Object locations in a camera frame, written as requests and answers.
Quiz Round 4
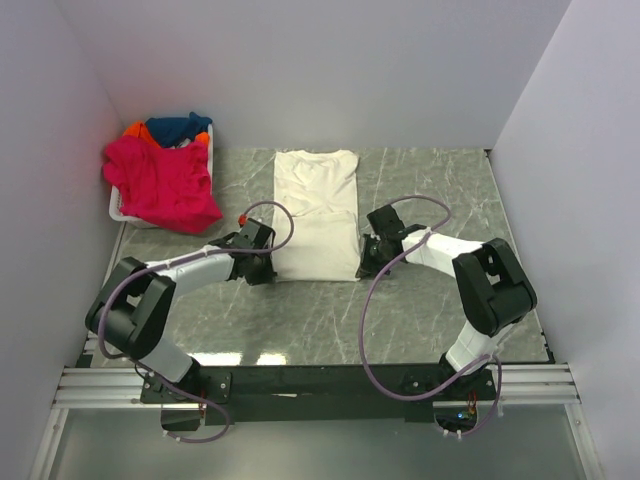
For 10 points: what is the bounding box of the white t shirt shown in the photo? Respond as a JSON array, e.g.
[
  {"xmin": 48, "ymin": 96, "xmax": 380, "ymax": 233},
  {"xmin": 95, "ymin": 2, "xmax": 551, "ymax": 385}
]
[{"xmin": 272, "ymin": 150, "xmax": 360, "ymax": 282}]

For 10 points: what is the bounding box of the blue t shirt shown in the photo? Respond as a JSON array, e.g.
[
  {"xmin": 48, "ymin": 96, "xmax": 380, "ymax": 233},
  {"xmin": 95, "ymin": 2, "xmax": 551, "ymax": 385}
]
[{"xmin": 145, "ymin": 112, "xmax": 213, "ymax": 148}]

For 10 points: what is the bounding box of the white laundry basket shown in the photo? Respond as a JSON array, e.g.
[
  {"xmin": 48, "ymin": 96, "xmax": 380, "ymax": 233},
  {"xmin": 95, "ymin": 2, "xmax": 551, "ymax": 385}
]
[{"xmin": 103, "ymin": 113, "xmax": 222, "ymax": 234}]

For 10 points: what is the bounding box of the black base beam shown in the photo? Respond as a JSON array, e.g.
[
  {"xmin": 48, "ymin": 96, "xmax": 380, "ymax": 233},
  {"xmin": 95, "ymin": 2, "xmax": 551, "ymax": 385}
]
[{"xmin": 140, "ymin": 364, "xmax": 497, "ymax": 431}]

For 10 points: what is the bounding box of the orange t shirt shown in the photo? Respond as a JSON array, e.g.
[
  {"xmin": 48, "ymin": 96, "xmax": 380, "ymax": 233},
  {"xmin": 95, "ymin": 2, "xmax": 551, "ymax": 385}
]
[{"xmin": 123, "ymin": 121, "xmax": 210, "ymax": 148}]

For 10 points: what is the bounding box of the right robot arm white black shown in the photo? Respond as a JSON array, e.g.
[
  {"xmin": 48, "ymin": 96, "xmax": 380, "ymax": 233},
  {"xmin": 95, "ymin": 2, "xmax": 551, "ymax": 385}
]
[{"xmin": 357, "ymin": 205, "xmax": 537, "ymax": 399}]

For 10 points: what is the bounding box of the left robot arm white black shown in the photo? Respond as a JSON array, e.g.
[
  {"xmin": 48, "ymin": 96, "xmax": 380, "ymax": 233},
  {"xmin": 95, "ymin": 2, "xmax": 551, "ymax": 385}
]
[{"xmin": 85, "ymin": 218, "xmax": 276, "ymax": 402}]

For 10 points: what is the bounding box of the pink t shirt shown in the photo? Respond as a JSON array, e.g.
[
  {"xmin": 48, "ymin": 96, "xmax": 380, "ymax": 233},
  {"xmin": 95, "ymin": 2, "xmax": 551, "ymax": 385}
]
[{"xmin": 103, "ymin": 136, "xmax": 223, "ymax": 234}]

